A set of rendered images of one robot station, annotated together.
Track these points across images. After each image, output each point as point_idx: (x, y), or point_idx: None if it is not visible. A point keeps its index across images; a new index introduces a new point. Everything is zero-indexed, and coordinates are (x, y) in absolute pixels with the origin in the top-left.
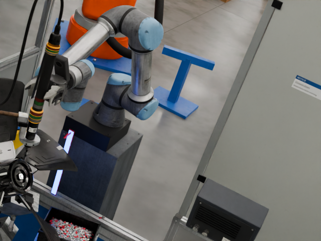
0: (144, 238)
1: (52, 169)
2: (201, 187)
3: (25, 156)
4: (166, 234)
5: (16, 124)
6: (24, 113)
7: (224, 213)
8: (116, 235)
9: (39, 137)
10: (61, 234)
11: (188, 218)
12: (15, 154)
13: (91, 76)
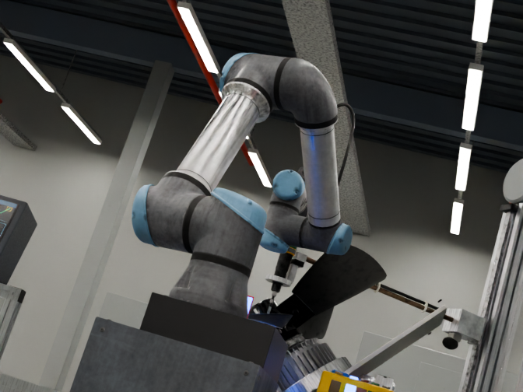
0: (24, 380)
1: None
2: (33, 215)
3: (269, 306)
4: (11, 329)
5: (303, 278)
6: (301, 253)
7: None
8: None
9: (269, 274)
10: None
11: (12, 272)
12: (279, 302)
13: (272, 186)
